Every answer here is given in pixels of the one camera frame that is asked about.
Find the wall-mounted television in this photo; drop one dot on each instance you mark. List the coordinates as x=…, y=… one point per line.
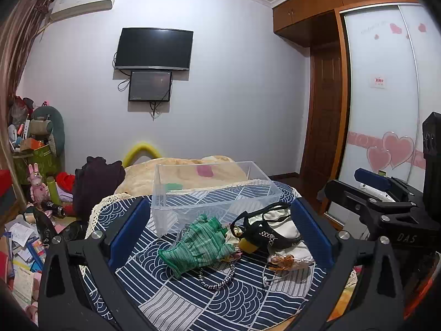
x=154, y=49

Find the grey-green plush toy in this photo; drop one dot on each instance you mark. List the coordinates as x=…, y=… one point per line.
x=46, y=124

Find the green knitted glove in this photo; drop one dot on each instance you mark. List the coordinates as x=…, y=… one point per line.
x=199, y=244

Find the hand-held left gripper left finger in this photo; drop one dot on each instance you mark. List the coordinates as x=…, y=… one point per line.
x=128, y=236

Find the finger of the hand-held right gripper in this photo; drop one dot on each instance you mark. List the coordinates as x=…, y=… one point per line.
x=372, y=178
x=344, y=194

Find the black flashlight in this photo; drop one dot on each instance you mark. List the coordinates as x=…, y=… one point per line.
x=55, y=208

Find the red storage box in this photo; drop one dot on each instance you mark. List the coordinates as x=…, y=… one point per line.
x=6, y=189

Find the white sliding wardrobe door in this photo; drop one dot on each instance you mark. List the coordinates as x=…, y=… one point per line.
x=382, y=58

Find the green cardboard box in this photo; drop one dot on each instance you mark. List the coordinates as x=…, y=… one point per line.
x=38, y=163

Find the brown wooden door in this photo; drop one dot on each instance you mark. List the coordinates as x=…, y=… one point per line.
x=324, y=127

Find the small yellow item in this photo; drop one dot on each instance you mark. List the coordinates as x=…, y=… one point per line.
x=247, y=244

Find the red cloth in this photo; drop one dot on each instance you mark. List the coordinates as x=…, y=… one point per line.
x=66, y=180

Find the small wall monitor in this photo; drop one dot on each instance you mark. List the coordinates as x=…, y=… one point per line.
x=150, y=86

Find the yellow foam arch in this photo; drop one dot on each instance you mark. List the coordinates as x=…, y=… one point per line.
x=141, y=146

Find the white cloth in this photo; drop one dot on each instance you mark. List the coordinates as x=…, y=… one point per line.
x=291, y=251

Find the dark clothing pile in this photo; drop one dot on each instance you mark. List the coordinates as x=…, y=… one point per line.
x=96, y=186

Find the light green cylinder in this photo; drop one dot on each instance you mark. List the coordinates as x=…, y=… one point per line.
x=53, y=189

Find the navy wave-patterned quilt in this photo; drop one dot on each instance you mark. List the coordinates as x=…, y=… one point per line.
x=220, y=303

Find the white air conditioner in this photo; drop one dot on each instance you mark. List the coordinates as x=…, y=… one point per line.
x=82, y=5

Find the brown curtain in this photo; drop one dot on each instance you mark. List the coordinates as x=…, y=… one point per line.
x=20, y=41

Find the pile of papers and books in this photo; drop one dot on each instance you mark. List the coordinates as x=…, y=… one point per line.
x=24, y=255

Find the beige blanket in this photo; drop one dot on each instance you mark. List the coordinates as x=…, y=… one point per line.
x=144, y=179

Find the wooden overhead cabinet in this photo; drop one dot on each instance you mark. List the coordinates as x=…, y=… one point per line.
x=310, y=3

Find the pink rabbit toy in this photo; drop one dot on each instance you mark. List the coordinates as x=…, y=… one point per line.
x=37, y=188

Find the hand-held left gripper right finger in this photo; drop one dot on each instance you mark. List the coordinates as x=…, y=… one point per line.
x=310, y=232

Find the clear plastic storage box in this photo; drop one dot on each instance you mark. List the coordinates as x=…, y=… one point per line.
x=213, y=196

